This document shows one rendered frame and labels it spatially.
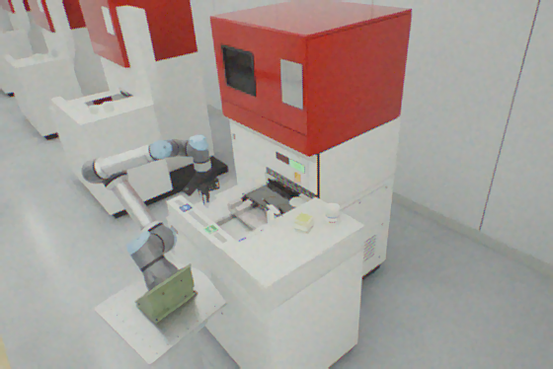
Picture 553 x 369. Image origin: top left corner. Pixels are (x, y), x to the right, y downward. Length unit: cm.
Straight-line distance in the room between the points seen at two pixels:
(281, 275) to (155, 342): 57
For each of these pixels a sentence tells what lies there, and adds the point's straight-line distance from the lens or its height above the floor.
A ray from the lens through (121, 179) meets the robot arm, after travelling 207.
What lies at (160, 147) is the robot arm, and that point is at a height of 149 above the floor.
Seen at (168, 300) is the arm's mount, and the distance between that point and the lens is 189.
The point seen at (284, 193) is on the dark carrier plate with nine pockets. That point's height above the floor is 90.
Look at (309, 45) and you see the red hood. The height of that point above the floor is 177.
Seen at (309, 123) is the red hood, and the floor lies 141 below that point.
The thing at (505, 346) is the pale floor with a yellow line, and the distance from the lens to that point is 301.
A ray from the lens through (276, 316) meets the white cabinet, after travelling 191.
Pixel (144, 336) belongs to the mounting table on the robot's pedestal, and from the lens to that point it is 189.
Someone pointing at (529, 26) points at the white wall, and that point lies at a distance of 306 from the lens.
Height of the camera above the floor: 221
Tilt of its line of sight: 32 degrees down
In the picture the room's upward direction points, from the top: 4 degrees counter-clockwise
